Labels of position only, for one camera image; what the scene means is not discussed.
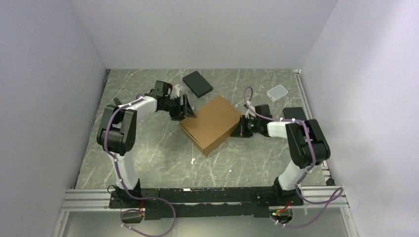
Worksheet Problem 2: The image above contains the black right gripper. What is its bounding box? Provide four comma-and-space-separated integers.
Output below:
231, 115, 261, 138

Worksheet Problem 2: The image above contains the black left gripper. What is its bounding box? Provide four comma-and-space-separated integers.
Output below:
163, 94, 197, 122

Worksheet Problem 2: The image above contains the brown cardboard box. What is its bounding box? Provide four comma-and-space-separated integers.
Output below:
180, 95, 242, 157

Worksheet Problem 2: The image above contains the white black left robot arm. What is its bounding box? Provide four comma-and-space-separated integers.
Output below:
96, 80, 195, 207

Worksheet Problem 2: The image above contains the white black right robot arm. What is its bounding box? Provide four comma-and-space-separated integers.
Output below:
230, 104, 331, 205

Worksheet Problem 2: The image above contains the small black box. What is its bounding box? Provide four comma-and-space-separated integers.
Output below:
182, 71, 213, 98

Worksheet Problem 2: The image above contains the white translucent plastic case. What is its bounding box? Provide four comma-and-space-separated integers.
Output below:
266, 84, 288, 102

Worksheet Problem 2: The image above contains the black rectangular block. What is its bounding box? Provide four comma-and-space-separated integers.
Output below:
283, 107, 307, 120

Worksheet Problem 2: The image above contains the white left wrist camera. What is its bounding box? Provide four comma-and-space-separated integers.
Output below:
170, 84, 184, 99

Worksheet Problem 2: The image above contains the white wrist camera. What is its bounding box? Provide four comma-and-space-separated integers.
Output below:
170, 84, 184, 99
244, 104, 256, 119

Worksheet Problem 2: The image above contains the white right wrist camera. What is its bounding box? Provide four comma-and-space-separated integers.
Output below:
244, 104, 256, 119

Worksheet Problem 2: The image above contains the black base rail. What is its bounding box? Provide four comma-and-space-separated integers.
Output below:
109, 186, 303, 220

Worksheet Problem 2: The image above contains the aluminium frame rail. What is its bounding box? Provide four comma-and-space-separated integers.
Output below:
61, 186, 347, 211

